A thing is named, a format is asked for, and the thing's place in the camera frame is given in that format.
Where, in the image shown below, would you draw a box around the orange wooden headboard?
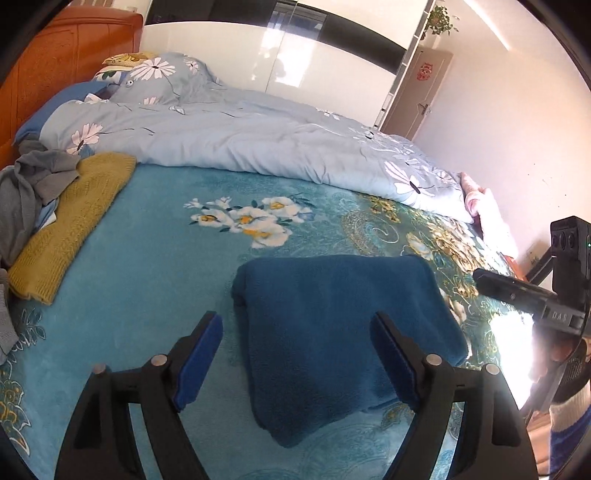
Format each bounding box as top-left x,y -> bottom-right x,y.
1,6 -> 143,167

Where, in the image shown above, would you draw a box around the pink blanket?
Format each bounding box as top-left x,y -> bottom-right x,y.
460,172 -> 518,259

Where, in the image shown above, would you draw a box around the blue fleece zip jacket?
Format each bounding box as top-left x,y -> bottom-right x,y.
231,255 -> 468,448

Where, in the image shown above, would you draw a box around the light blue floral duvet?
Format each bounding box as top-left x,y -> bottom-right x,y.
39,53 -> 470,222

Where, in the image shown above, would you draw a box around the grey sweatshirt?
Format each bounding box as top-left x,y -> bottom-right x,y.
1,139 -> 80,362

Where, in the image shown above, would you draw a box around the person's right forearm blue sleeve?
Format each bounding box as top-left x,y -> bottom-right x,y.
549,382 -> 590,476

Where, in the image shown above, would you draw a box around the white glossy wardrobe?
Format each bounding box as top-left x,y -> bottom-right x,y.
141,1 -> 433,127

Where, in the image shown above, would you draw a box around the yellow floral pillow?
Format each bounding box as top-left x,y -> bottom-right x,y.
102,52 -> 156,68

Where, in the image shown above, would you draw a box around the room door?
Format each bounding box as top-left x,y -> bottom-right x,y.
381,47 -> 454,140

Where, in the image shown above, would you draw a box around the teal floral bed blanket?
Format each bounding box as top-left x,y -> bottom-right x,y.
1,165 -> 531,479

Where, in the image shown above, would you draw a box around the mustard knit sweater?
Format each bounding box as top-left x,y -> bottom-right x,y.
8,152 -> 136,305

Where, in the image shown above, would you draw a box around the blue pillow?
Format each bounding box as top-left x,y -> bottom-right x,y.
13,81 -> 112,145

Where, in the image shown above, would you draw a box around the person's right hand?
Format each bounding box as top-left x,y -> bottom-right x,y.
531,337 -> 578,382

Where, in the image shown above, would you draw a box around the light blue pants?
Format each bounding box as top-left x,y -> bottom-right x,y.
33,198 -> 59,233

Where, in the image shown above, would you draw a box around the green potted plant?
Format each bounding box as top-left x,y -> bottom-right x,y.
424,5 -> 459,36

